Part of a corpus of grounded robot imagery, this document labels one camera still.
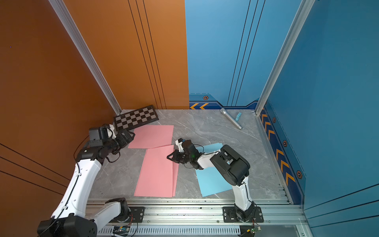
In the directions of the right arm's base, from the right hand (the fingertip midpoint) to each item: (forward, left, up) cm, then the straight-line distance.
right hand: (167, 157), depth 88 cm
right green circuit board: (-35, -45, -6) cm, 57 cm away
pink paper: (+22, +16, -8) cm, 28 cm away
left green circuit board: (-35, +19, -8) cm, 41 cm away
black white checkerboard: (+34, +29, -2) cm, 45 cm away
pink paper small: (-9, +6, -6) cm, 13 cm away
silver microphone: (+41, -39, -2) cm, 57 cm away
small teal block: (+34, -49, 0) cm, 59 cm away
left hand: (+4, +18, +16) cm, 25 cm away
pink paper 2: (-7, -5, -3) cm, 9 cm away
